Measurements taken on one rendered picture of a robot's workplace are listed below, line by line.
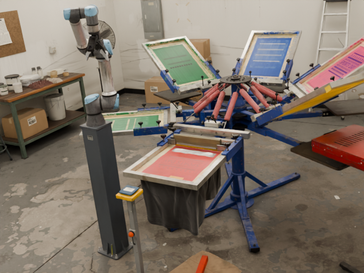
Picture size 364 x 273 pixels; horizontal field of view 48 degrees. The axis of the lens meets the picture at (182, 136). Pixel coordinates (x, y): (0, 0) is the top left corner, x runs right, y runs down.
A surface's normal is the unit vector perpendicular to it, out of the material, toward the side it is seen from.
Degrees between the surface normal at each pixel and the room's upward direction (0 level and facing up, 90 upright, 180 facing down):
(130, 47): 90
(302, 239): 0
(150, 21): 90
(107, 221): 90
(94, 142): 90
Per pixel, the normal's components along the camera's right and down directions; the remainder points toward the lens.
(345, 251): -0.07, -0.93
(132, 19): -0.47, 0.36
